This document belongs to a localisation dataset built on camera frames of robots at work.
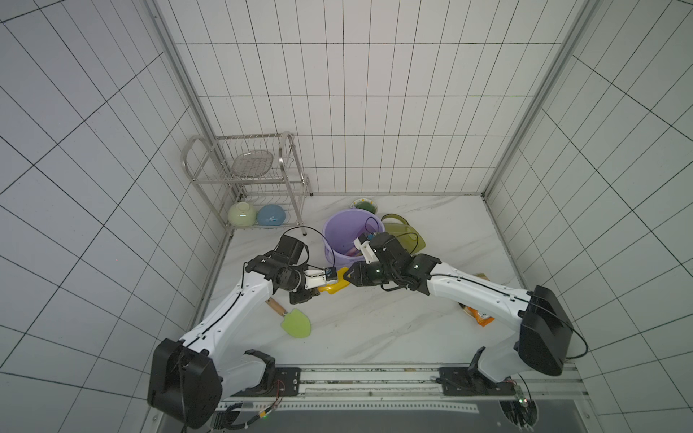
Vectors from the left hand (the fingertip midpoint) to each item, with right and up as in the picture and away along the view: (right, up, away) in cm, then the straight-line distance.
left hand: (308, 290), depth 80 cm
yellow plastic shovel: (+9, +2, -3) cm, 9 cm away
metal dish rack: (-18, +39, +12) cm, 45 cm away
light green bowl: (-29, +23, +21) cm, 42 cm away
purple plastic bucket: (+10, +18, +11) cm, 24 cm away
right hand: (+9, +4, -5) cm, 11 cm away
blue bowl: (-18, +23, +23) cm, 38 cm away
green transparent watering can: (+35, +15, +23) cm, 45 cm away
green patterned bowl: (+19, +28, +30) cm, 45 cm away
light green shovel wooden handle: (-5, -12, +5) cm, 14 cm away
